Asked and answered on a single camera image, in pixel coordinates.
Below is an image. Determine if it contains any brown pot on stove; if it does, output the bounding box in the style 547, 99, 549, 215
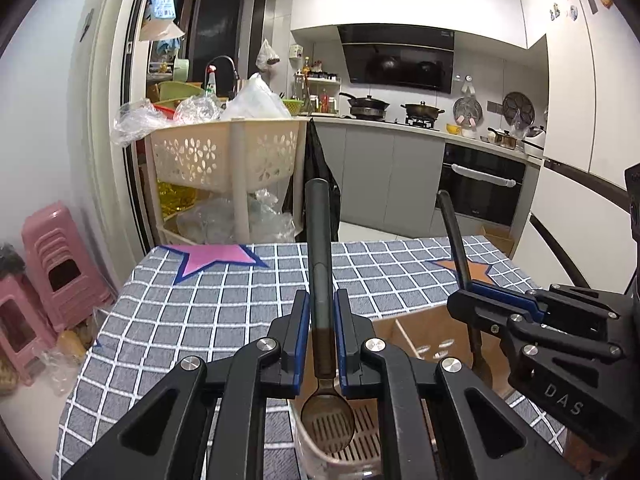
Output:
401, 102, 445, 122

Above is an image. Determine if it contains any beige utensil holder caddy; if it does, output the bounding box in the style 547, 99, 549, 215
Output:
292, 303, 516, 480

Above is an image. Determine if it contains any beige plastic basket cart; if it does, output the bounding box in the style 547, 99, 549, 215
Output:
144, 117, 308, 244

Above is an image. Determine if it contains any white plastic bag on cart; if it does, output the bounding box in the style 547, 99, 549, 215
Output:
220, 73, 291, 120

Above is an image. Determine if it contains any green basket on counter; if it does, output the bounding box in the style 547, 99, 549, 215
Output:
282, 99, 304, 116

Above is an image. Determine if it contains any small pink plastic stool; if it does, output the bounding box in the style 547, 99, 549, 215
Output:
0, 274, 56, 386

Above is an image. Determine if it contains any tall pink stool stack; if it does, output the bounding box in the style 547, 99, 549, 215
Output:
22, 202, 113, 334

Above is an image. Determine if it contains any grey spoon long handle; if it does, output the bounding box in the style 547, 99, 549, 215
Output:
437, 190, 492, 388

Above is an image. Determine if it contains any grey slotted spoon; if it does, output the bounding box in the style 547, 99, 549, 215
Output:
302, 178, 355, 455

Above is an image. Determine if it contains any black range hood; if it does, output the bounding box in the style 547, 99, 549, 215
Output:
337, 24, 454, 94

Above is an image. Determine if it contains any black built-in oven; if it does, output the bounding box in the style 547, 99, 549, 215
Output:
438, 143, 526, 226

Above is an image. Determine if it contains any blue checkered star tablecloth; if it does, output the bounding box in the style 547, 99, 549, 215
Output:
52, 235, 572, 480

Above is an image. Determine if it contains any cardboard box on floor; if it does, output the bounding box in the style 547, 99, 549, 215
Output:
480, 224, 516, 257

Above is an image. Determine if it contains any black wok on stove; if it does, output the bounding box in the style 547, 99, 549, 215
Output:
340, 92, 390, 120

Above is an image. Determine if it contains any black bag on stool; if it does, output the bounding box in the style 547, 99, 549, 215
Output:
0, 243, 26, 280

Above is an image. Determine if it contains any black hanging bag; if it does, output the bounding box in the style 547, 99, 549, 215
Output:
282, 118, 343, 244

